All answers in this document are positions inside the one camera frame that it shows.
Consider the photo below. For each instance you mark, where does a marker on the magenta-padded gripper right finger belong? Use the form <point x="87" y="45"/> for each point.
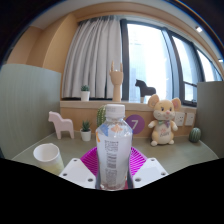
<point x="150" y="170"/>

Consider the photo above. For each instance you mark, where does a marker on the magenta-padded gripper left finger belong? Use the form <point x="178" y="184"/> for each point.
<point x="76" y="171"/>

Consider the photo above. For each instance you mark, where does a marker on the clear plastic water bottle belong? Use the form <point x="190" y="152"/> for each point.
<point x="114" y="150"/>

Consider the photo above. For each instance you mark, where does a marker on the pale yellow paper cup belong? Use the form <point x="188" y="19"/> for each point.
<point x="48" y="158"/>

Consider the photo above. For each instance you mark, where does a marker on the small plant in white pot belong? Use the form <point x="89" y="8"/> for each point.
<point x="85" y="96"/>
<point x="86" y="135"/>

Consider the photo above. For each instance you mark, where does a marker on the pink horse figurine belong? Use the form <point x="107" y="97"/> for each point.
<point x="61" y="125"/>

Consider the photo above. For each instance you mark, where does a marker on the plush mouse toy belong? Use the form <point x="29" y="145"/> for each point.
<point x="164" y="123"/>

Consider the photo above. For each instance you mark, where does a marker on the round green cactus ornament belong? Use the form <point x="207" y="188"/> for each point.
<point x="195" y="135"/>

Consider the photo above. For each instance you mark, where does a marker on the tall green cactus ornament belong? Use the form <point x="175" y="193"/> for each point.
<point x="101" y="116"/>

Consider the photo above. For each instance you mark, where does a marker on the dark horse figurine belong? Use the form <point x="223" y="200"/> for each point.
<point x="145" y="90"/>

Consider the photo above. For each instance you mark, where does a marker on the grey-green desk partition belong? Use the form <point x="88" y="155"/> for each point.
<point x="211" y="116"/>
<point x="28" y="106"/>

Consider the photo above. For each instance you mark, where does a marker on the wooden hand figure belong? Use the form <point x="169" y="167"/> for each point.
<point x="116" y="83"/>

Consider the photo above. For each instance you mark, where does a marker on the grey-white curtain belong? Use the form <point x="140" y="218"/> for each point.
<point x="91" y="60"/>

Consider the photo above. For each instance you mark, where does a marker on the ceiling light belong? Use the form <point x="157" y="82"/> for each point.
<point x="199" y="29"/>

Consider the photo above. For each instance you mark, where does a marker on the white wall socket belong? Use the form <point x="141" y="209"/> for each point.
<point x="190" y="119"/>
<point x="180" y="119"/>

